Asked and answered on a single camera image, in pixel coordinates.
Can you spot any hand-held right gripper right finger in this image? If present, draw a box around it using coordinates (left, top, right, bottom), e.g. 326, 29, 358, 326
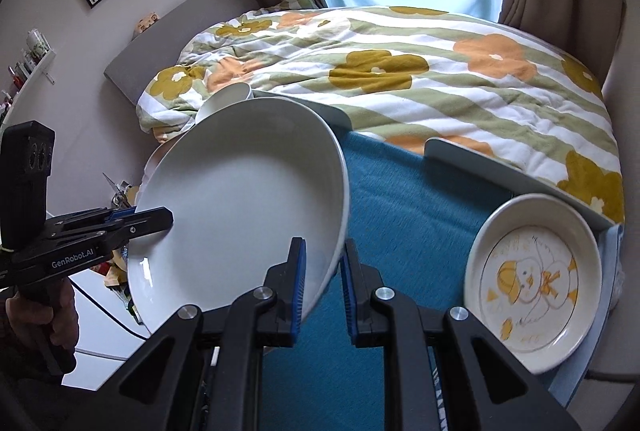
341, 238, 583, 431

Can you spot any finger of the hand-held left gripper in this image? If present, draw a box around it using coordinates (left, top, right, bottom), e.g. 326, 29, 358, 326
100, 207, 175, 258
64, 205, 139, 228

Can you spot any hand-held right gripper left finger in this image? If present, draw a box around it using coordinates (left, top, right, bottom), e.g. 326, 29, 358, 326
60, 237, 307, 431

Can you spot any large white plate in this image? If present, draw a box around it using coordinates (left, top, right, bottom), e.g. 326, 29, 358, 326
125, 97, 350, 337

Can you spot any white bowl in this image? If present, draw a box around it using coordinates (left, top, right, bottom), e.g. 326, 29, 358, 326
195, 82, 253, 124

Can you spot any person's left hand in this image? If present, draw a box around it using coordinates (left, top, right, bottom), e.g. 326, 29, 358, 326
2, 283, 81, 364

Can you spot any blue patterned tablecloth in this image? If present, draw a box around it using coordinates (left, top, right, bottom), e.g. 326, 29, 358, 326
260, 131, 611, 431

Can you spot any duck print plate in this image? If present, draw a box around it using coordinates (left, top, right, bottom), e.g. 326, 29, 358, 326
464, 193, 603, 374

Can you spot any grey bed cushion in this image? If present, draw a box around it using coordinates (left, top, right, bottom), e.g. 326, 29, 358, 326
104, 0, 281, 109

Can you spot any small wooden toy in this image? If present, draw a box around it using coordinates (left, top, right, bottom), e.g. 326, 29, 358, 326
137, 11, 161, 34

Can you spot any thin black cable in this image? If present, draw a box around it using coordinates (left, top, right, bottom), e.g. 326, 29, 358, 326
67, 278, 151, 341

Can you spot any white wall shelf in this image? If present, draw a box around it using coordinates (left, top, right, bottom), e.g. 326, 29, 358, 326
0, 48, 57, 112

